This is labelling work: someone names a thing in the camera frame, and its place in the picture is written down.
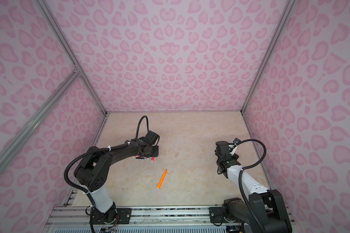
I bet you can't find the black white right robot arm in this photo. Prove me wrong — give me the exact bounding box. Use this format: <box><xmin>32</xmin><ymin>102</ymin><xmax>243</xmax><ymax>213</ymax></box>
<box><xmin>209</xmin><ymin>138</ymin><xmax>293</xmax><ymax>233</ymax></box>

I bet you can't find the aluminium corner post right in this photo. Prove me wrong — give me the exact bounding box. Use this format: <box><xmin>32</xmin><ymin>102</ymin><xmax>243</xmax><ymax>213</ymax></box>
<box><xmin>241</xmin><ymin>0</ymin><xmax>298</xmax><ymax>116</ymax></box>

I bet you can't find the aluminium diagonal wall bar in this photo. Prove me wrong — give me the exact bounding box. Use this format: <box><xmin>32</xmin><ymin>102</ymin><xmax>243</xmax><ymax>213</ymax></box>
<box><xmin>0</xmin><ymin>69</ymin><xmax>80</xmax><ymax>175</ymax></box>

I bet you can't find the aluminium corner post left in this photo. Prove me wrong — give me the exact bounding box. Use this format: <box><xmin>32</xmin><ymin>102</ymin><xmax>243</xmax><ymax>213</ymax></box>
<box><xmin>34</xmin><ymin>0</ymin><xmax>108</xmax><ymax>116</ymax></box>

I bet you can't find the orange pen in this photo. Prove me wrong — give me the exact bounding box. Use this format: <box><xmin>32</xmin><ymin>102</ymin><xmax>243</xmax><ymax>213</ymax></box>
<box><xmin>157</xmin><ymin>170</ymin><xmax>167</xmax><ymax>189</ymax></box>

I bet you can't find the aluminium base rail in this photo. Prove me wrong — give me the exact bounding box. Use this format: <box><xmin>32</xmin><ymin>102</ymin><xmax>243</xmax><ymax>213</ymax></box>
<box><xmin>46</xmin><ymin>205</ymin><xmax>298</xmax><ymax>233</ymax></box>

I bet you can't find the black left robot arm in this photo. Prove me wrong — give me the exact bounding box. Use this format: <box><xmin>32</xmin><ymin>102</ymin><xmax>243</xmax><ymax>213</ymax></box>
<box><xmin>74</xmin><ymin>131</ymin><xmax>160</xmax><ymax>224</ymax></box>

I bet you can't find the aluminium corner post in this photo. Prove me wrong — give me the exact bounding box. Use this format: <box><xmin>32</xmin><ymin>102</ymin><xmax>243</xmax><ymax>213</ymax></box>
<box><xmin>241</xmin><ymin>0</ymin><xmax>298</xmax><ymax>116</ymax></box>
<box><xmin>34</xmin><ymin>0</ymin><xmax>108</xmax><ymax>116</ymax></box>

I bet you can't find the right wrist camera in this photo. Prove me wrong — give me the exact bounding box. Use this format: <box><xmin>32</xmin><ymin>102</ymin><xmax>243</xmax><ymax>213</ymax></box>
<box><xmin>232</xmin><ymin>138</ymin><xmax>241</xmax><ymax>148</ymax></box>

